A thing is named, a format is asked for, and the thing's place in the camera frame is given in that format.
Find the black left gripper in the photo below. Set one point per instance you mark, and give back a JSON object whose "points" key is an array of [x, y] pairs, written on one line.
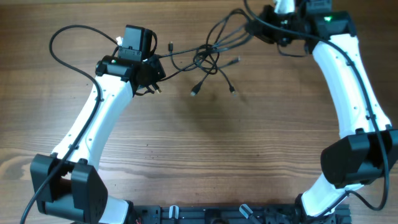
{"points": [[158, 73]]}

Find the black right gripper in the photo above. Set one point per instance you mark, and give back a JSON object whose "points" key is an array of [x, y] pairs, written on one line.
{"points": [[262, 31]]}

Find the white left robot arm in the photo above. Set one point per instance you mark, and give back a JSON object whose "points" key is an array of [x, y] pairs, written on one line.
{"points": [[66, 182]]}

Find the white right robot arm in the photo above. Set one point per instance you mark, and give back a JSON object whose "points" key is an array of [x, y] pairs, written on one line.
{"points": [[367, 147]]}

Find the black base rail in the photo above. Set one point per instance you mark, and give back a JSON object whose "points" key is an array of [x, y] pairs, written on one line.
{"points": [[244, 214]]}

